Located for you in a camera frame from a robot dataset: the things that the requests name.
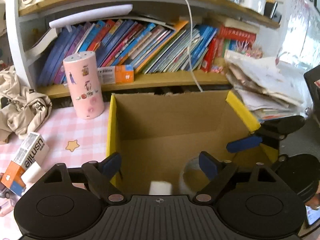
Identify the clear tape roll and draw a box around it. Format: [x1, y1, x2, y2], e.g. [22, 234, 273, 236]
[178, 157, 209, 198]

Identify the white orange usmile box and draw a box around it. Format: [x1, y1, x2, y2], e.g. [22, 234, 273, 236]
[1, 132, 49, 196]

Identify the pink checkered table mat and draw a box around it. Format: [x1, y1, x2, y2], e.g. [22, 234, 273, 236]
[0, 101, 112, 240]

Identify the yellow cardboard box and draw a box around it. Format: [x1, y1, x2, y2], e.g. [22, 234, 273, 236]
[107, 90, 278, 195]

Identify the stack of papers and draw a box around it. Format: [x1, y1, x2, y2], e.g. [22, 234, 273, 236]
[224, 50, 313, 121]

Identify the beige crumpled cloth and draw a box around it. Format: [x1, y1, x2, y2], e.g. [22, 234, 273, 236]
[0, 66, 52, 144]

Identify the small orange white box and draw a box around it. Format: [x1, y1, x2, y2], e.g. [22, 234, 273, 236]
[98, 65, 135, 85]

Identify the pink cylinder canister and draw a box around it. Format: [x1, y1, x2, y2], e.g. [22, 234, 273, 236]
[63, 51, 105, 119]

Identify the row of colourful books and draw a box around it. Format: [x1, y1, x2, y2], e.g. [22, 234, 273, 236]
[37, 17, 256, 86]

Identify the wooden bookshelf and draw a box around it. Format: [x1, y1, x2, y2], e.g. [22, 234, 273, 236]
[5, 0, 279, 97]

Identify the white flat lamp bar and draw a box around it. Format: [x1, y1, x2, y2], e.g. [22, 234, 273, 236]
[49, 4, 133, 28]

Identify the white charging cable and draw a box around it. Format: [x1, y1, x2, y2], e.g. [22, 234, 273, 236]
[167, 0, 204, 92]

